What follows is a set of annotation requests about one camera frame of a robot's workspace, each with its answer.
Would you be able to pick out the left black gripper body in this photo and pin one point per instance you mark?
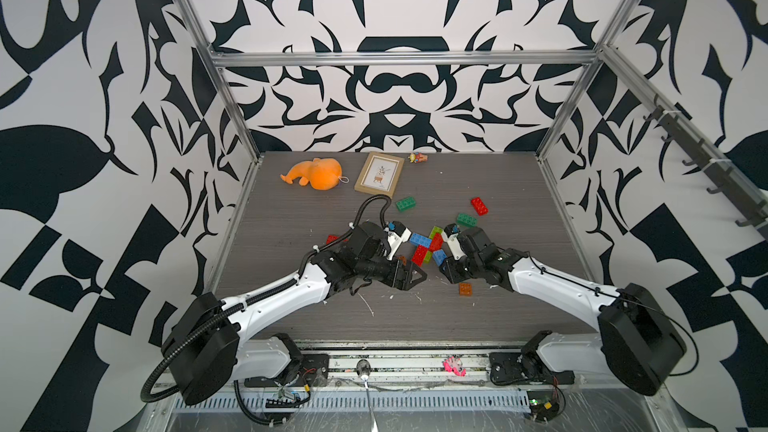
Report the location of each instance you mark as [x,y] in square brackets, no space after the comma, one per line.
[384,270]

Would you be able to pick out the small toy figure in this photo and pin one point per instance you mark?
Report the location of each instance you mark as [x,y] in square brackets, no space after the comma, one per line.
[417,157]

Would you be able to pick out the wall hook rack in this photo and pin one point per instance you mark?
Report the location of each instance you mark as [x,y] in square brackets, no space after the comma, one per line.
[703,156]

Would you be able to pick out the metal spoon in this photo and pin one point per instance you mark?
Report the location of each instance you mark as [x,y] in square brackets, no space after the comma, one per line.
[363,370]

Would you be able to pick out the pink toy on rail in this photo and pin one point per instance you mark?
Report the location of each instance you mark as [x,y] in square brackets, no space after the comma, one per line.
[454,365]

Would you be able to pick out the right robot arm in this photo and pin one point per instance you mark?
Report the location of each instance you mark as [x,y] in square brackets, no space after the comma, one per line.
[633,339]

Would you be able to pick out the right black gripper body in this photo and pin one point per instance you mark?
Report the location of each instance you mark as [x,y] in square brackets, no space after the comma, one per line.
[461,268]

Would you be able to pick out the blue lego brick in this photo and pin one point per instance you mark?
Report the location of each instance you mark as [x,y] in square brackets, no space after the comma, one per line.
[439,256]
[420,240]

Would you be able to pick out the dark green lego brick centre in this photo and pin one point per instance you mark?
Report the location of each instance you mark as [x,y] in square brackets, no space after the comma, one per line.
[406,204]

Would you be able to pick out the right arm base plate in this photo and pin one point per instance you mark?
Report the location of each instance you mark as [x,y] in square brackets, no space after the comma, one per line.
[513,368]

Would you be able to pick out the green lego brick right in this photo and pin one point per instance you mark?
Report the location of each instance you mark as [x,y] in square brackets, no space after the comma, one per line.
[466,220]

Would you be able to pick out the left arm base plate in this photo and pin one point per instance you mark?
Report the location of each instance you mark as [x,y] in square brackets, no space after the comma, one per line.
[312,370]

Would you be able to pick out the orange square lego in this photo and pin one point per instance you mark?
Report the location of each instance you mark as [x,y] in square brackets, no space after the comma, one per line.
[465,289]

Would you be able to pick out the orange plush toy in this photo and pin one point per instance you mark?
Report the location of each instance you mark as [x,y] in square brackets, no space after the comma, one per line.
[320,173]

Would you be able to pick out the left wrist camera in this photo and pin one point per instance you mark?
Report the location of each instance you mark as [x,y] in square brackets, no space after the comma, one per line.
[397,235]

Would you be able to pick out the lime lego brick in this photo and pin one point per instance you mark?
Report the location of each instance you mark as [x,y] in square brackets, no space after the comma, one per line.
[431,235]

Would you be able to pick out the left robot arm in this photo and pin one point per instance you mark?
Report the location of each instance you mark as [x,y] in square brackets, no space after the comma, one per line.
[207,348]

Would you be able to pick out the wooden picture frame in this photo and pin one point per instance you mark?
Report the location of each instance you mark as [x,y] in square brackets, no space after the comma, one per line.
[380,174]

